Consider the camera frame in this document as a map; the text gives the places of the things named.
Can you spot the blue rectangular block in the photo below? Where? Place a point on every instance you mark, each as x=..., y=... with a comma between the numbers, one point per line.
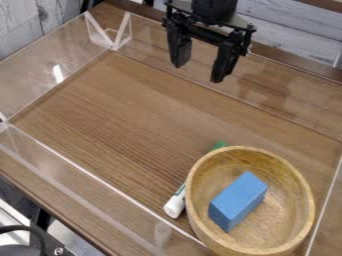
x=237, y=200

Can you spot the black metal stand base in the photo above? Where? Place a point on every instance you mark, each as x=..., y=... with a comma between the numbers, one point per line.
x=23, y=243

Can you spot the clear acrylic corner bracket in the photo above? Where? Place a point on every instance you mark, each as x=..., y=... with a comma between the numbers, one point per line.
x=110, y=38

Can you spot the white green-capped marker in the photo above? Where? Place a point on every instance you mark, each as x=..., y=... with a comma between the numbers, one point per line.
x=177, y=201

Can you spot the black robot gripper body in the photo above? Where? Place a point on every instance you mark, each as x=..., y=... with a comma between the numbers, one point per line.
x=210, y=20

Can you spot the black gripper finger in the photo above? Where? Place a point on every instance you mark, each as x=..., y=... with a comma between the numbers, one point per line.
x=179, y=45
x=225, y=62

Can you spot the brown wooden bowl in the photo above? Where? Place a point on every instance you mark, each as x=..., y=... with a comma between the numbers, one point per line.
x=278, y=224

